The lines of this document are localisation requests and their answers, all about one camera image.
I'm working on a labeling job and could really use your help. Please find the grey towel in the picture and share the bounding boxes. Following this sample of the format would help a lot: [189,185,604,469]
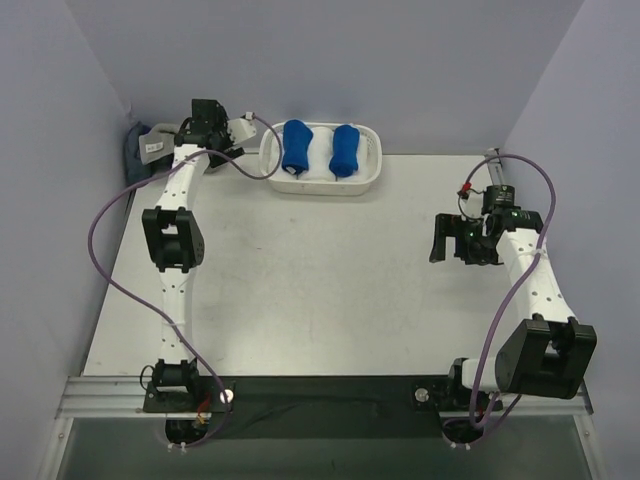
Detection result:
[138,123,180,165]

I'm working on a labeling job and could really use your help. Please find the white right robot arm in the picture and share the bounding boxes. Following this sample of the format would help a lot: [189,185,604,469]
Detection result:
[430,185,597,410]

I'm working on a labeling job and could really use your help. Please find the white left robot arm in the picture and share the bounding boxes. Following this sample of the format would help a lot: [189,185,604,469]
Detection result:
[142,99,256,412]

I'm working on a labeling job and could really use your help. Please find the left blue rolled towel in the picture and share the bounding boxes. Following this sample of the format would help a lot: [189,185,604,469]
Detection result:
[282,119,313,176]

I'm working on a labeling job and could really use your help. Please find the blue rolled towel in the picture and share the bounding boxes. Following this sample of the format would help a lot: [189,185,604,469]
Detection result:
[282,119,313,176]
[329,124,360,178]

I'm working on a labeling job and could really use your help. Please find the white plastic basket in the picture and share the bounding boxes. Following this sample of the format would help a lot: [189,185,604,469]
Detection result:
[259,122,382,196]

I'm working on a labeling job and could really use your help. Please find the blue grey cloth pile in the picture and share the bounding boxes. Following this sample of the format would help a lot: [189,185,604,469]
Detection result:
[123,121,152,185]

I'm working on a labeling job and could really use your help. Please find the right blue rolled towel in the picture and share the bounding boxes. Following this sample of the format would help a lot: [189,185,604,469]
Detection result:
[329,124,360,178]

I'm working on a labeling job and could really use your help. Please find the aluminium right side rail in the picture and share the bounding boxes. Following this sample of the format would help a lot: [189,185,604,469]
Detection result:
[484,148,506,185]

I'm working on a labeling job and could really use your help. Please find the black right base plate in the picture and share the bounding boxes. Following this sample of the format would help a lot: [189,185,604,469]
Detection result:
[412,376,471,412]

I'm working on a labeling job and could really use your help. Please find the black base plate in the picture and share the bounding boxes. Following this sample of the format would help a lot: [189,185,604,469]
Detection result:
[142,376,235,414]
[412,376,471,412]

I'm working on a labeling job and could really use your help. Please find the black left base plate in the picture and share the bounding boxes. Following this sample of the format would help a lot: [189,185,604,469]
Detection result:
[142,376,235,414]

